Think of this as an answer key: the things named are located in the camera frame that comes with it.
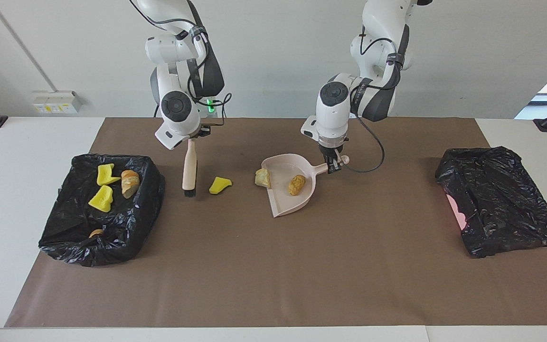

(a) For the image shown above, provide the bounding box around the yellow wedge sponge piece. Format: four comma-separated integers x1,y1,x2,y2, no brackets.
209,177,233,195

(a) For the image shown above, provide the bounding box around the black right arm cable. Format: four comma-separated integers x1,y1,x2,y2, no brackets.
129,0,232,126

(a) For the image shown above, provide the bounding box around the beige hand brush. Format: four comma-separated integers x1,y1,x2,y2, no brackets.
182,138,198,198

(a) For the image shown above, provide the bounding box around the black bag lined pink bin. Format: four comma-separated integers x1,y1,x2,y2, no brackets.
435,146,547,258

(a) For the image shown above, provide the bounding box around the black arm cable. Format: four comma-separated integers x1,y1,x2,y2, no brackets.
349,24,409,174
129,0,232,126

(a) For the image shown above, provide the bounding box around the yellow oblong sponge piece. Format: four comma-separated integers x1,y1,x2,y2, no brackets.
88,185,114,213

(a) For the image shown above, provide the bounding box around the pale pink dustpan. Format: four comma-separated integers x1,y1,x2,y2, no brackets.
261,153,350,218

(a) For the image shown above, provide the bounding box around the yellow notched sponge piece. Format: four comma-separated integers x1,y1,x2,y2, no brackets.
96,164,121,186

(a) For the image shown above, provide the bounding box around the brown table mat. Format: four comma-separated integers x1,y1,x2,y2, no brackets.
5,117,547,328

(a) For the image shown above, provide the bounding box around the striped bread roll piece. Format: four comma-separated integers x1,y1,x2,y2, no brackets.
121,170,140,199

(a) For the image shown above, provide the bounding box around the brown fried food piece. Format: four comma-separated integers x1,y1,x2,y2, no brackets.
288,174,306,196

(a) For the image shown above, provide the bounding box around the white wall socket box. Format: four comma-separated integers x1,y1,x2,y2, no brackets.
32,91,82,114

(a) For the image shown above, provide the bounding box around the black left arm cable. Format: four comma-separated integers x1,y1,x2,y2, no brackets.
349,24,409,174

